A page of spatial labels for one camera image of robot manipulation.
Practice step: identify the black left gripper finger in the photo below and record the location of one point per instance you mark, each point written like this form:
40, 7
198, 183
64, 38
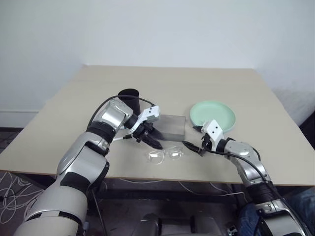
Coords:
148, 141
155, 138

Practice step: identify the blue and white toothbrush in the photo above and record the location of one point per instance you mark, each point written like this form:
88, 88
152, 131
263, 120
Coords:
119, 138

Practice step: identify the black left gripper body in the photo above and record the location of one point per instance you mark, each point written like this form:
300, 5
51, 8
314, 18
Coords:
142, 130

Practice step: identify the dark rounded shape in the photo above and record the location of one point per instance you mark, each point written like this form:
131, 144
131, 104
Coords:
148, 225

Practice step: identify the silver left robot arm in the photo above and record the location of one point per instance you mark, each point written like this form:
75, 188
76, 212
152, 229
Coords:
81, 157

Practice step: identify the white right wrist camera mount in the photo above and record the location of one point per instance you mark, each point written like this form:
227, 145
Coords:
214, 129

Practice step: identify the blue denim trousers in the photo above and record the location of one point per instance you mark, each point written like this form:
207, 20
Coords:
247, 216

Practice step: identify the mint green plate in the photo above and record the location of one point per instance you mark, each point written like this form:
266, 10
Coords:
211, 113

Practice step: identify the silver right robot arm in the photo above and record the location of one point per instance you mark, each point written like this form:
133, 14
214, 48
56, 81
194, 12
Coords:
243, 150

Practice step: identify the grey glasses case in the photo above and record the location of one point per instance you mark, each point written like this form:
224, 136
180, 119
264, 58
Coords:
172, 127

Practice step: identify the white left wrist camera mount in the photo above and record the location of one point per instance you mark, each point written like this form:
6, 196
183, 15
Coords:
150, 113

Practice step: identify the black cup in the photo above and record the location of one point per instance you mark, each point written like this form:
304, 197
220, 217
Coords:
134, 105

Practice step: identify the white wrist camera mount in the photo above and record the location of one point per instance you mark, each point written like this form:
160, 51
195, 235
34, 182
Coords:
214, 129
150, 113

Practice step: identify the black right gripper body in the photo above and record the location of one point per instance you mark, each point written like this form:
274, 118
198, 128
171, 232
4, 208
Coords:
208, 144

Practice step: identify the dark table frame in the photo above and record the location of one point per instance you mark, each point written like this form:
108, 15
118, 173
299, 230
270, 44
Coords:
172, 191

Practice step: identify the clear frame glasses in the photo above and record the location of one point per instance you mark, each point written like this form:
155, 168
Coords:
154, 156

